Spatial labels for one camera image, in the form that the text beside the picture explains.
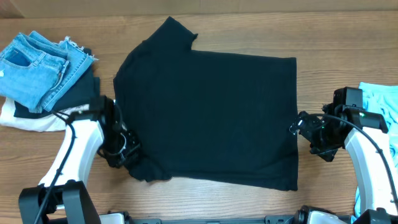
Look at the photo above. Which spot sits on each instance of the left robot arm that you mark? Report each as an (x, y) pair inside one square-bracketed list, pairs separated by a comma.
[(61, 195)]

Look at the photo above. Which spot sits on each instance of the blue denim shorts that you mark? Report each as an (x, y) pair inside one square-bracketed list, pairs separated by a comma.
[(65, 60)]

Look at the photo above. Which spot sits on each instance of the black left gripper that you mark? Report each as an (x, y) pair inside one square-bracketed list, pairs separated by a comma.
[(135, 145)]

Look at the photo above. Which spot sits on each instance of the black t-shirt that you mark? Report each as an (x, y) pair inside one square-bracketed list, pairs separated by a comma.
[(209, 115)]

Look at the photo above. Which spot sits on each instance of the folded dark navy garment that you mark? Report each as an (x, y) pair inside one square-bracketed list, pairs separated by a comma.
[(86, 87)]

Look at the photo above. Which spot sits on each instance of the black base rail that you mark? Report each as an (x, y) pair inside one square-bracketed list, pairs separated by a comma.
[(211, 220)]

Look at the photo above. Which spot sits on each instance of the light blue crumpled shirt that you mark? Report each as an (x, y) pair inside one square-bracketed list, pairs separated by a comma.
[(382, 100)]

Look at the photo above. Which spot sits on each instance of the folded white garment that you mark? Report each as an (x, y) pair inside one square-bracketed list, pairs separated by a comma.
[(48, 123)]

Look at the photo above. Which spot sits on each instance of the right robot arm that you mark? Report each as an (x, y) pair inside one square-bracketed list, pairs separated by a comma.
[(345, 124)]

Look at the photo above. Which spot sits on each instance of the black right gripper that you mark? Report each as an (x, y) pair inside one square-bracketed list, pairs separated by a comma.
[(328, 152)]

